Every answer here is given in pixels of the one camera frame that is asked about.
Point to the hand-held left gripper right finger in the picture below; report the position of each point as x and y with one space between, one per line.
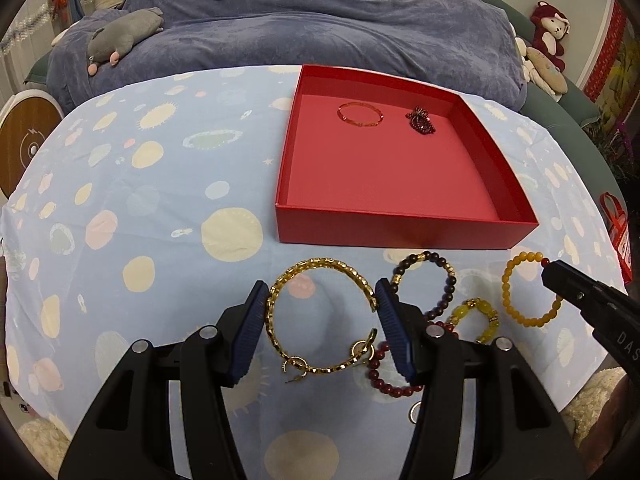
395 330

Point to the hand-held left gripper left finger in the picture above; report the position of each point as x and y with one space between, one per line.
247 335

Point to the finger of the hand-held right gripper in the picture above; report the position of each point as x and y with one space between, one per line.
575 305
570 280

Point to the red cardboard box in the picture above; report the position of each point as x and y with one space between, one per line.
390 175

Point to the person's right forearm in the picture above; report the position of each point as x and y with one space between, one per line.
615 425

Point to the cream fluffy cloth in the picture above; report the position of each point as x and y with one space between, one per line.
590 390
42 452

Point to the red gift bag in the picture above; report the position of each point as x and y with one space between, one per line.
620 230

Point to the blue spotted tablecloth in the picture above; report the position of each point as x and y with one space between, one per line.
150 210

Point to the yellow green plant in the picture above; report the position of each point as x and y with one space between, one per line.
620 125

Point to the green sofa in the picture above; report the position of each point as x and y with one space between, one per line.
565 115

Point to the dark red beaded brooch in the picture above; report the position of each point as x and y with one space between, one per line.
420 121

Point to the beige patterned plush toy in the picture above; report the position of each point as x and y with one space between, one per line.
545 67

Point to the thin red gold bangle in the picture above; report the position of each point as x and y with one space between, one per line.
342 116

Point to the red monkey plush toy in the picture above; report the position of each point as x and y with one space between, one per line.
542 35

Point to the white device with wooden disc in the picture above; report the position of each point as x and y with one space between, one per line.
30 140

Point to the blue plush blanket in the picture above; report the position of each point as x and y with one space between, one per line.
300 20

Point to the grey plush toy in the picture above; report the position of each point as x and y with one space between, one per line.
130 27

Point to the white curtain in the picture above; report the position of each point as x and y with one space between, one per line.
20 45

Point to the blue curtain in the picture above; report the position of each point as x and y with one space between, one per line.
80 5

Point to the red wall banner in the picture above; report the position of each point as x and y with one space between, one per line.
607 50

